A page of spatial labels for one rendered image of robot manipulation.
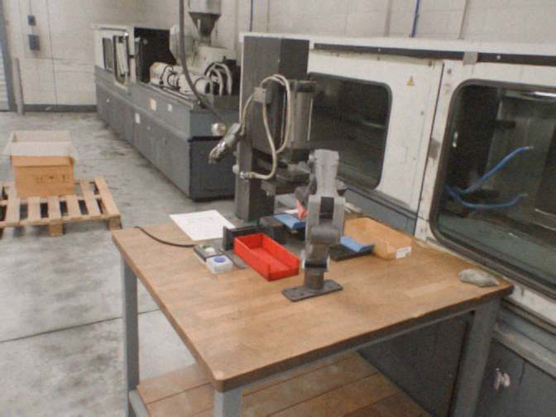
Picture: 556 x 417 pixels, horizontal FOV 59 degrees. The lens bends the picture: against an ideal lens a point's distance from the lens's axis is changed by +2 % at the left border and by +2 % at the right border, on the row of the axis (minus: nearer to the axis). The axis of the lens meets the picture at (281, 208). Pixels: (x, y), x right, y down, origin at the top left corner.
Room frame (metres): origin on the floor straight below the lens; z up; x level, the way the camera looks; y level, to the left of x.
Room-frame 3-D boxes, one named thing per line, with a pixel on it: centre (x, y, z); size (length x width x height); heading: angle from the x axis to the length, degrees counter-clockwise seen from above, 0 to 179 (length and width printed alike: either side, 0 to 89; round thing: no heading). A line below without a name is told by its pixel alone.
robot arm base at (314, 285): (1.37, -0.12, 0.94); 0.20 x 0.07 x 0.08; 123
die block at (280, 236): (1.79, -0.03, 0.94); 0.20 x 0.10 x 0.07; 123
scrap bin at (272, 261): (1.54, 0.04, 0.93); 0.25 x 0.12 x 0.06; 33
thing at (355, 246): (1.72, -0.29, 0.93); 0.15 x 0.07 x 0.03; 37
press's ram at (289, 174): (1.84, 0.02, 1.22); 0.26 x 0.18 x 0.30; 33
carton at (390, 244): (1.78, -0.38, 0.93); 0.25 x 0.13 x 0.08; 33
